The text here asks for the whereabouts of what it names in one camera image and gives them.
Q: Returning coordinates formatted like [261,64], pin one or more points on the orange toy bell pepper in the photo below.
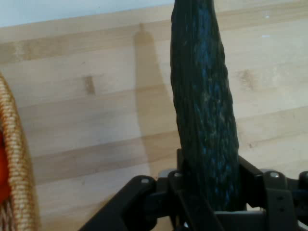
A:
[3,168]

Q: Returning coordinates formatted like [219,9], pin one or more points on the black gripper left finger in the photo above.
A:
[144,204]

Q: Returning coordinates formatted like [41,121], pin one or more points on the dark green toy cucumber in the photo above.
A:
[204,108]

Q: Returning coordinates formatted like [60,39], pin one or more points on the wooden cutting board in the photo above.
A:
[96,120]

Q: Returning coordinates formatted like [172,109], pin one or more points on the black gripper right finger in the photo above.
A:
[276,197]

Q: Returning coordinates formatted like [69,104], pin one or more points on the woven wicker basket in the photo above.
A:
[19,168]

